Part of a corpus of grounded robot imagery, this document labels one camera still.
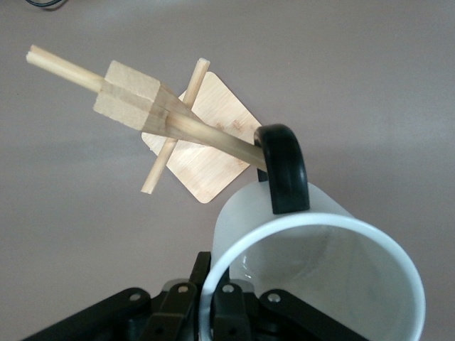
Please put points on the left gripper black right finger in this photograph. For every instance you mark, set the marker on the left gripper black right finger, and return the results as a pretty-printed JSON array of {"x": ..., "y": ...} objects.
[{"x": 231, "y": 312}]

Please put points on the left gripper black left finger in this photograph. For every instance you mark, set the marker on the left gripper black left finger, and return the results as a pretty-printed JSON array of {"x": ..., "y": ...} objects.
[{"x": 170, "y": 312}]

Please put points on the wooden mug tree rack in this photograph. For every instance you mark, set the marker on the wooden mug tree rack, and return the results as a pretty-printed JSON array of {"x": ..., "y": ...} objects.
[{"x": 213, "y": 163}]

